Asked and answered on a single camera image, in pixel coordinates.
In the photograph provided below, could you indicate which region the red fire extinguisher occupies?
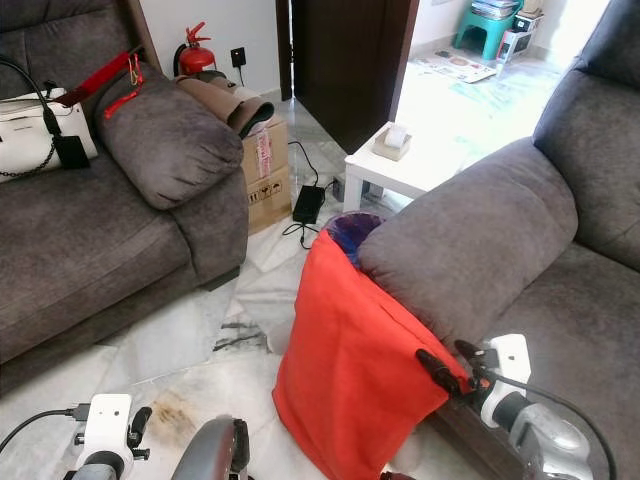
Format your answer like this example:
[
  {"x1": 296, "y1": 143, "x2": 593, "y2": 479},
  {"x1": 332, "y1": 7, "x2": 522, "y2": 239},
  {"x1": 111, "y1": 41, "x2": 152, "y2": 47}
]
[{"x1": 172, "y1": 22, "x2": 217, "y2": 79}]

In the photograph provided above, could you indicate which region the stack of books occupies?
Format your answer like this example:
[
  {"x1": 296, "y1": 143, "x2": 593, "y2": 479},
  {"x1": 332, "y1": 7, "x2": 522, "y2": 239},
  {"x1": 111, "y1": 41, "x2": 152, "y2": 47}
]
[{"x1": 470, "y1": 0, "x2": 522, "y2": 19}]

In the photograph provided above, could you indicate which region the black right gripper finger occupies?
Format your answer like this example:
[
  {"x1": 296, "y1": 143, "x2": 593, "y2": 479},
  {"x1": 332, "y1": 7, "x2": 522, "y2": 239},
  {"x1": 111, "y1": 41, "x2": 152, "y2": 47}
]
[
  {"x1": 453, "y1": 340, "x2": 493, "y2": 375},
  {"x1": 417, "y1": 349, "x2": 467, "y2": 393}
]

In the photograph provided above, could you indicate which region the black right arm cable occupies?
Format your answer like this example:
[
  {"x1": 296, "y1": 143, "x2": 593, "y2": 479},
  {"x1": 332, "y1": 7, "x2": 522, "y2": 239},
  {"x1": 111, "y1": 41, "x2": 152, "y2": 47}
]
[{"x1": 493, "y1": 366, "x2": 619, "y2": 480}]

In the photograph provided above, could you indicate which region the white side table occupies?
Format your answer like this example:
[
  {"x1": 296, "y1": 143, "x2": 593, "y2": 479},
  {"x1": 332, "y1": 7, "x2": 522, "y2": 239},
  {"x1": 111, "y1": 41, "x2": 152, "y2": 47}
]
[{"x1": 343, "y1": 125, "x2": 413, "y2": 213}]

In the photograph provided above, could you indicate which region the dark wooden door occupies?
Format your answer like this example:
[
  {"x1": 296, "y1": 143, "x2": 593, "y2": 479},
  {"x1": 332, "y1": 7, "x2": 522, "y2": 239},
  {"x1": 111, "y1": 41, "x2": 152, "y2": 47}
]
[{"x1": 290, "y1": 0, "x2": 419, "y2": 154}]

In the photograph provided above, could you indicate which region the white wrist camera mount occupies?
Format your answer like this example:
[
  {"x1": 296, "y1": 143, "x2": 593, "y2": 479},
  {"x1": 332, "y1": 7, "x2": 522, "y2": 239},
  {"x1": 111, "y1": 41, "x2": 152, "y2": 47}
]
[
  {"x1": 480, "y1": 333, "x2": 533, "y2": 429},
  {"x1": 75, "y1": 393, "x2": 134, "y2": 471}
]

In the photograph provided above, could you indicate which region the dark wooden door frame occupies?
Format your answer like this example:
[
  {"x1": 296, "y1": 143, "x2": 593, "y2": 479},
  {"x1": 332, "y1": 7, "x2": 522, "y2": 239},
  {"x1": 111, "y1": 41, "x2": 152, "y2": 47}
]
[{"x1": 275, "y1": 0, "x2": 294, "y2": 101}]

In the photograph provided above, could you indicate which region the short red strap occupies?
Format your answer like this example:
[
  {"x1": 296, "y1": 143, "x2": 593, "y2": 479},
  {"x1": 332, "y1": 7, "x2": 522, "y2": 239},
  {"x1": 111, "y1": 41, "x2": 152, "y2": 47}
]
[{"x1": 102, "y1": 90, "x2": 143, "y2": 120}]

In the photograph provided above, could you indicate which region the beige tissue box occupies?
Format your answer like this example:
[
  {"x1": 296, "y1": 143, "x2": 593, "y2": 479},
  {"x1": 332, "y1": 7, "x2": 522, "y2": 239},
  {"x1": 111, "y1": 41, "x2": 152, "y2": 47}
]
[{"x1": 372, "y1": 123, "x2": 412, "y2": 161}]

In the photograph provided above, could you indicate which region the black power adapter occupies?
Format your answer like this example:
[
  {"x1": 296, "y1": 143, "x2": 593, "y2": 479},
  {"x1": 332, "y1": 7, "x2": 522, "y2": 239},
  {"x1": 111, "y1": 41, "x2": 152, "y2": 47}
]
[{"x1": 292, "y1": 185, "x2": 327, "y2": 226}]

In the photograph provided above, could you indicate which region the black adapter cable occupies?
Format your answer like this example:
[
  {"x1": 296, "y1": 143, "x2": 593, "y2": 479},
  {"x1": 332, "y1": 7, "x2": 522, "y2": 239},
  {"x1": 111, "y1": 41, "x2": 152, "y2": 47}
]
[{"x1": 280, "y1": 140, "x2": 337, "y2": 249}]

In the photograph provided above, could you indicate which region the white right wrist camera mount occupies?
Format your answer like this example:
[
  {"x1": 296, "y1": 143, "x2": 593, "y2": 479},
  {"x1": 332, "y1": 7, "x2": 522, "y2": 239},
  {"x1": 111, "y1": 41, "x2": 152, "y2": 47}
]
[{"x1": 480, "y1": 333, "x2": 533, "y2": 429}]

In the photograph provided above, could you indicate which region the purple waste bin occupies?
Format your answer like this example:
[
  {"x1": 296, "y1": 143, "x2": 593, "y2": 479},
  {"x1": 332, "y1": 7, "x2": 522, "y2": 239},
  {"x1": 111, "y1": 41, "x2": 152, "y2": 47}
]
[{"x1": 325, "y1": 212, "x2": 387, "y2": 264}]

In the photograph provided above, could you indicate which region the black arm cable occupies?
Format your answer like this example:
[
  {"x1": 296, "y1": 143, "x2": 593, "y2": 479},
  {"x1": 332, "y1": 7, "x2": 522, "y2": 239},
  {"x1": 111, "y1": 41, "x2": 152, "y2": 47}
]
[
  {"x1": 493, "y1": 366, "x2": 619, "y2": 480},
  {"x1": 0, "y1": 404, "x2": 85, "y2": 453}
]

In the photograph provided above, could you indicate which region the brown cardboard box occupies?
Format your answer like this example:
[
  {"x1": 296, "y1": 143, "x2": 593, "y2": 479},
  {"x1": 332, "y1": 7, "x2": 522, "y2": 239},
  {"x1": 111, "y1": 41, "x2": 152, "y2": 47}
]
[{"x1": 245, "y1": 118, "x2": 293, "y2": 236}]

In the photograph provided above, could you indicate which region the long red strap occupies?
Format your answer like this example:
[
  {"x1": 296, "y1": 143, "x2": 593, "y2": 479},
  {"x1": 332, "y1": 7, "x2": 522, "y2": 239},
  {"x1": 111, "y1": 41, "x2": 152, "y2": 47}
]
[{"x1": 60, "y1": 48, "x2": 146, "y2": 109}]

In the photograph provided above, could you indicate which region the black handbag pouch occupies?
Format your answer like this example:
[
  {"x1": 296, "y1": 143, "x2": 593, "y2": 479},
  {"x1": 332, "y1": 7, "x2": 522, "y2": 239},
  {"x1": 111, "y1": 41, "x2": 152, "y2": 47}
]
[{"x1": 57, "y1": 135, "x2": 91, "y2": 169}]

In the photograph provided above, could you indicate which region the printed paper sheet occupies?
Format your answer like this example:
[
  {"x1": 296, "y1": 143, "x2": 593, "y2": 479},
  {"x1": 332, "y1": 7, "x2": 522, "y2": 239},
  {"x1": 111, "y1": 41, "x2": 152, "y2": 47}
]
[{"x1": 410, "y1": 52, "x2": 499, "y2": 84}]

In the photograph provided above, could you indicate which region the grey robot left leg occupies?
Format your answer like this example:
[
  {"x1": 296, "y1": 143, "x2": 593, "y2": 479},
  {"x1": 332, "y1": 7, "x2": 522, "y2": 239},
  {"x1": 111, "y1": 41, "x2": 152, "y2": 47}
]
[{"x1": 170, "y1": 415, "x2": 253, "y2": 480}]

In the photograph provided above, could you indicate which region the grey fabric sofa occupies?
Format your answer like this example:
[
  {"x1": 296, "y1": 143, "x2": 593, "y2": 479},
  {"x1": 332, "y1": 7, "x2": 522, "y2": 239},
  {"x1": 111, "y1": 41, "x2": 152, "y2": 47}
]
[
  {"x1": 358, "y1": 0, "x2": 640, "y2": 480},
  {"x1": 0, "y1": 0, "x2": 251, "y2": 393}
]

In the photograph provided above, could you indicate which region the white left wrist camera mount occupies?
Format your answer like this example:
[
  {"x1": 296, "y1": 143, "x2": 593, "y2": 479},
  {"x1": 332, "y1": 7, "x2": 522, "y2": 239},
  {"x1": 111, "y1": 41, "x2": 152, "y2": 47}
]
[{"x1": 75, "y1": 393, "x2": 134, "y2": 471}]

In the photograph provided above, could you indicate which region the green plastic stool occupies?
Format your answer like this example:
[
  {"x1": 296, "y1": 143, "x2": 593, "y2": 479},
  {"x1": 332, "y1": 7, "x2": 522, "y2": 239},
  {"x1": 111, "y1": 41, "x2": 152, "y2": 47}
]
[{"x1": 453, "y1": 3, "x2": 521, "y2": 59}]

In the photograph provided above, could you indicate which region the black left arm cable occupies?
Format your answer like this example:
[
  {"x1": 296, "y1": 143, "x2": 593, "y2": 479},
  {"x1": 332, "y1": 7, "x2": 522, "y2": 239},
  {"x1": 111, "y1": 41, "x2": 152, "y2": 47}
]
[{"x1": 0, "y1": 404, "x2": 85, "y2": 453}]

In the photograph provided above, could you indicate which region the white handbag with black handles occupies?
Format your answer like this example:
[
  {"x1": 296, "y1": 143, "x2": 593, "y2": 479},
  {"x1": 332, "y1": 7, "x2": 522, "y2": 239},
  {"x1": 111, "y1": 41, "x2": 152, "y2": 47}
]
[{"x1": 0, "y1": 58, "x2": 91, "y2": 181}]

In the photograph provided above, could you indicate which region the red pillow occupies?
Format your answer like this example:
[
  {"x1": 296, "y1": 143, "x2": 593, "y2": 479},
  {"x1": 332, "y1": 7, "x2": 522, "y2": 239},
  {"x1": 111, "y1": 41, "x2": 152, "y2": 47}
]
[{"x1": 272, "y1": 228, "x2": 473, "y2": 480}]

